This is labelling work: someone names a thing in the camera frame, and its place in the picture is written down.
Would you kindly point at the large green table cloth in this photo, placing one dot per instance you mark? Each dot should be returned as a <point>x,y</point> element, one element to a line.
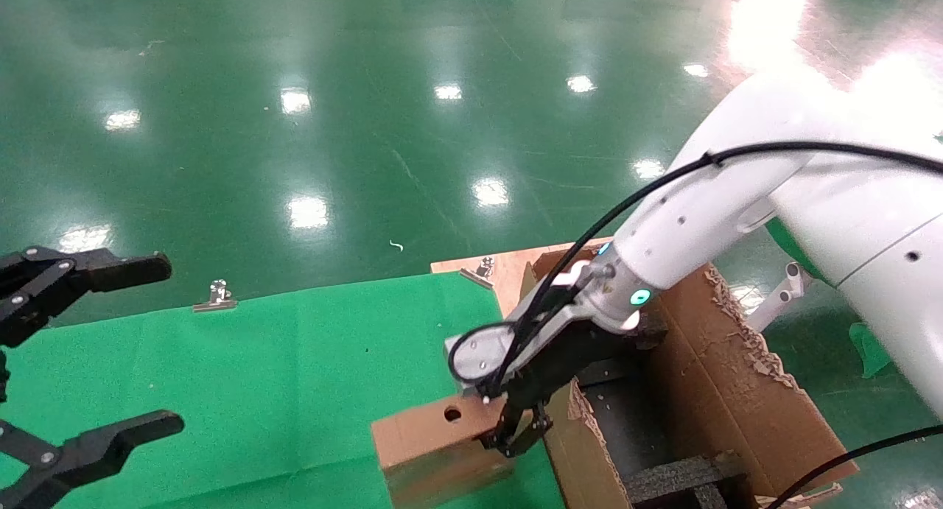
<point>295,362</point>

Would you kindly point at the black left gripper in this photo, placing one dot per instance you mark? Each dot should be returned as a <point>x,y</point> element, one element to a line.
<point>2,376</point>

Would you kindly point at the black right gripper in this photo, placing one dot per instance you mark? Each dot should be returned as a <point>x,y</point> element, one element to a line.
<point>560,362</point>

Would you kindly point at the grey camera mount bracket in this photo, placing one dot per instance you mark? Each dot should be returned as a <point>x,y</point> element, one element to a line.
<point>549,332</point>

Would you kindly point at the small cardboard box with hole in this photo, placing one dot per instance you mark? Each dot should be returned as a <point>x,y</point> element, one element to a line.
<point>420,450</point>

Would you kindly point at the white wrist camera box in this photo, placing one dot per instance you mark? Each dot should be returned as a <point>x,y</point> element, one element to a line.
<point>479,350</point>

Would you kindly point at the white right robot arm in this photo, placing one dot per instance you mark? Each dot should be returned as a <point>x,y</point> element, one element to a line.
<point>737,185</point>

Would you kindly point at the white metal table bracket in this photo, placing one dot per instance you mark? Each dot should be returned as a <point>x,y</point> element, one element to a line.
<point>773,306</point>

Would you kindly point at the smooth dark foam block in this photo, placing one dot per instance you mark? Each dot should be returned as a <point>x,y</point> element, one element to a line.
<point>626,428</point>

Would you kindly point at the textured dark foam strip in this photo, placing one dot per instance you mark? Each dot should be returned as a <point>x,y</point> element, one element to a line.
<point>678,479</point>

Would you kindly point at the large brown cardboard carton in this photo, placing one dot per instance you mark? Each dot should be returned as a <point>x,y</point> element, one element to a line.
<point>737,391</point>

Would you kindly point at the metal binder clip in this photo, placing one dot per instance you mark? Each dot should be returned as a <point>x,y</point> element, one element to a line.
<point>217,299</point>
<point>485,266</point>

